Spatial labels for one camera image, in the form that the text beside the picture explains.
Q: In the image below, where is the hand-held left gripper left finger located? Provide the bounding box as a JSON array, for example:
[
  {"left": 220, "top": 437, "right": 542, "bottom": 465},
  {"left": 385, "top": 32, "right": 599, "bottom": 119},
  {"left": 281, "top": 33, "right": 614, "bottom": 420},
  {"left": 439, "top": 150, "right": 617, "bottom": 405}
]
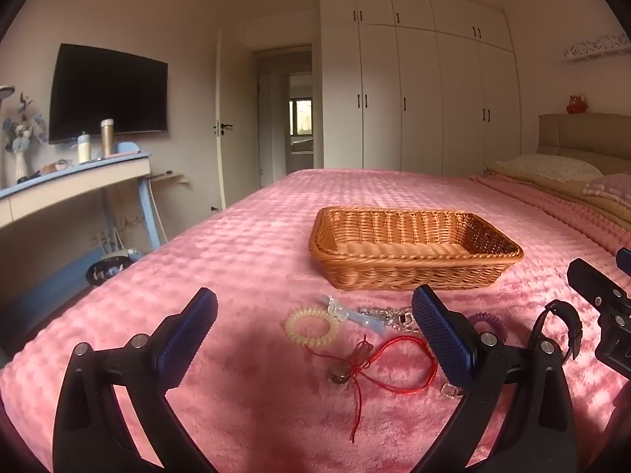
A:
[{"left": 52, "top": 287, "right": 218, "bottom": 473}]

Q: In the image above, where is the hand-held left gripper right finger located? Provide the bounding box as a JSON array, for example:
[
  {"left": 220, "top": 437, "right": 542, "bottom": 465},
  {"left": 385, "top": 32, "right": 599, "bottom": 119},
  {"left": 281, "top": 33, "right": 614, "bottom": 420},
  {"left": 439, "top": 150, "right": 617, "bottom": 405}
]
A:
[{"left": 411, "top": 285, "right": 577, "bottom": 473}]

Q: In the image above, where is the red string bracelet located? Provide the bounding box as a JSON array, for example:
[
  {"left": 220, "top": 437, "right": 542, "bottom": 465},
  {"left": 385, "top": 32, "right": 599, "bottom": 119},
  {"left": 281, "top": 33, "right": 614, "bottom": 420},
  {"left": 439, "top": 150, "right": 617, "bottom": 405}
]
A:
[{"left": 308, "top": 335, "right": 439, "bottom": 443}]

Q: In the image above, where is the purple spiral hair tie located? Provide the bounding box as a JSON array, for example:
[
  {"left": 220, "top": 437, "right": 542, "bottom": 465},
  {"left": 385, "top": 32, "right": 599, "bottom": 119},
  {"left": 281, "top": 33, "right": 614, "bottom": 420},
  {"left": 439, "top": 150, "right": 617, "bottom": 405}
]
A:
[{"left": 466, "top": 311, "right": 508, "bottom": 343}]

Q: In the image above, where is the silver chain bracelet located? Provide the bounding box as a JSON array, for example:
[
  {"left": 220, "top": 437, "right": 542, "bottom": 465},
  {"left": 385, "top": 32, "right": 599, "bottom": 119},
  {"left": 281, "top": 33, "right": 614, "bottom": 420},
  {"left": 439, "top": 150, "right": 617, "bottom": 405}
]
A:
[{"left": 357, "top": 305, "right": 417, "bottom": 333}]

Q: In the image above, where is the light blue hair clip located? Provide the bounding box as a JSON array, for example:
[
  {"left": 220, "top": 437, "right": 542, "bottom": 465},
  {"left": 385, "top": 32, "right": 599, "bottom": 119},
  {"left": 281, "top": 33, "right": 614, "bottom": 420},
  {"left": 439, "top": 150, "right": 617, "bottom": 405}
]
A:
[{"left": 318, "top": 294, "right": 388, "bottom": 333}]

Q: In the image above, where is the brown wicker basket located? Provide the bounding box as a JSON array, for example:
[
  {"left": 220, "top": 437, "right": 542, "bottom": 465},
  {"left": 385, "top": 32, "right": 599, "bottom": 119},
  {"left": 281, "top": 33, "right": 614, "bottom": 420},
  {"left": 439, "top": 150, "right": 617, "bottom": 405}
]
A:
[{"left": 309, "top": 207, "right": 524, "bottom": 291}]

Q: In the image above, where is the cream spiral hair tie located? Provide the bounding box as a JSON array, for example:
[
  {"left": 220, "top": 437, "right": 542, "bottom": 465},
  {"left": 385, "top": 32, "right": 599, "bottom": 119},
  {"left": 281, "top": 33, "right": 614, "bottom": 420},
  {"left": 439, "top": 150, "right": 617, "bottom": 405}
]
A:
[{"left": 284, "top": 306, "right": 341, "bottom": 353}]

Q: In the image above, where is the pink checked pillow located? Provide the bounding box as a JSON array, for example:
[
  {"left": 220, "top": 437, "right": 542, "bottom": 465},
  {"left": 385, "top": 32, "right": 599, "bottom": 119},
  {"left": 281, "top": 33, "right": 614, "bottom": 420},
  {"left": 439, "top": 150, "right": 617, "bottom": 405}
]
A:
[{"left": 582, "top": 173, "right": 631, "bottom": 204}]

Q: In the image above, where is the beige quilt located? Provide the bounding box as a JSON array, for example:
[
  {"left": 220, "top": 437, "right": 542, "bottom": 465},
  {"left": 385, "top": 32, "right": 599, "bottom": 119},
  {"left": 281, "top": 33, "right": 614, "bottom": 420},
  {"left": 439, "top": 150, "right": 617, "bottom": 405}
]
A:
[{"left": 480, "top": 162, "right": 631, "bottom": 233}]

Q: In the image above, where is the pink plush blanket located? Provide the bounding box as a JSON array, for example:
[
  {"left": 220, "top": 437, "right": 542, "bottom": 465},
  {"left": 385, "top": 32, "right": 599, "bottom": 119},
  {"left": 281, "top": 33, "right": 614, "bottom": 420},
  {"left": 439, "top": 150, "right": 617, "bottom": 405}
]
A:
[{"left": 0, "top": 168, "right": 631, "bottom": 473}]

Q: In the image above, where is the black round floor appliance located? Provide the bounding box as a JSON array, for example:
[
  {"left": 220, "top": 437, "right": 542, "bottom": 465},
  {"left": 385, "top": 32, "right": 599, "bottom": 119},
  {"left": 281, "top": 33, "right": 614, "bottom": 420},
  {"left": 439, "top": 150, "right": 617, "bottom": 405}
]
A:
[{"left": 88, "top": 255, "right": 130, "bottom": 285}]

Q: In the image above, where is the white floral pillow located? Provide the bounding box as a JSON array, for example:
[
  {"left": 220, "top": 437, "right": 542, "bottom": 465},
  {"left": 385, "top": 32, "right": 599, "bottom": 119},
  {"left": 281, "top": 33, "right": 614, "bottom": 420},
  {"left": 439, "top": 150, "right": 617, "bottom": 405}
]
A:
[{"left": 495, "top": 153, "right": 617, "bottom": 183}]

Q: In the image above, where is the beige padded headboard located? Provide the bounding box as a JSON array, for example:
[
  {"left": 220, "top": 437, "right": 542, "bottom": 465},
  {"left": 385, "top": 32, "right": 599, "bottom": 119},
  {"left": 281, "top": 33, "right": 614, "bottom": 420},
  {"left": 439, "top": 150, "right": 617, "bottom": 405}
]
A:
[{"left": 537, "top": 113, "right": 631, "bottom": 176}]

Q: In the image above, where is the blue and white desk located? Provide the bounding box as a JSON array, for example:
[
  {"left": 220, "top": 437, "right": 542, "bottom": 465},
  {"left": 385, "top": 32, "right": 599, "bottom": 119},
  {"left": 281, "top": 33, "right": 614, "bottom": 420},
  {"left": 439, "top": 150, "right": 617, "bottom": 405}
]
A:
[{"left": 0, "top": 150, "right": 164, "bottom": 277}]

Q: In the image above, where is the white room door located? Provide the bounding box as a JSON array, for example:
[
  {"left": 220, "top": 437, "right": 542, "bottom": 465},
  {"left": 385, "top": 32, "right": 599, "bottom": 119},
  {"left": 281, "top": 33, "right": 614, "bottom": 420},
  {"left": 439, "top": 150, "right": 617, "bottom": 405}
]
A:
[{"left": 215, "top": 30, "right": 235, "bottom": 210}]

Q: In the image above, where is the white wardrobe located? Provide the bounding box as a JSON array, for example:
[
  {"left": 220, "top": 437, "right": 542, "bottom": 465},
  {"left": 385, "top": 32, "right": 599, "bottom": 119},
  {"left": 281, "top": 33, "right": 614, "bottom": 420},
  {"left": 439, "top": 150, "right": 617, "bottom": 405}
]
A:
[{"left": 319, "top": 0, "right": 523, "bottom": 177}]

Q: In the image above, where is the vase of blue flowers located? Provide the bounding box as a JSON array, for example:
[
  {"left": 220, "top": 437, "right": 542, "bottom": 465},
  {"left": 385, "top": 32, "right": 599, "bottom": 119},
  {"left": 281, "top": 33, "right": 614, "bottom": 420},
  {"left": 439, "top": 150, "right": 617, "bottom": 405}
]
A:
[{"left": 2, "top": 91, "right": 48, "bottom": 185}]

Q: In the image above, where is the small wooden wall shelf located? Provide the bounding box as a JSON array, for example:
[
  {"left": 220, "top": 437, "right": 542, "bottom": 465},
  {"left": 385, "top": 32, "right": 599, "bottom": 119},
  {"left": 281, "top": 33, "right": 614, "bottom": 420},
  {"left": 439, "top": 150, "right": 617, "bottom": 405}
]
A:
[{"left": 150, "top": 171, "right": 189, "bottom": 188}]

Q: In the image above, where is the white cut-out wall shelf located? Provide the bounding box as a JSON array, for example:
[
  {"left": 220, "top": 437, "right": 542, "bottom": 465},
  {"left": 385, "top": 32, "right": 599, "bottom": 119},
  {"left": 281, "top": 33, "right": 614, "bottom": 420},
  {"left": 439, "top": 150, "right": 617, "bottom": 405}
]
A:
[{"left": 559, "top": 33, "right": 631, "bottom": 65}]

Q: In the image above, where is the black wall television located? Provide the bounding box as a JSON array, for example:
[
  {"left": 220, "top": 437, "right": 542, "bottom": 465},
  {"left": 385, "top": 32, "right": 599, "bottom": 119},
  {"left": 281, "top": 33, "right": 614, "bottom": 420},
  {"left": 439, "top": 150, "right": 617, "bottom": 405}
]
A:
[{"left": 48, "top": 43, "right": 169, "bottom": 145}]

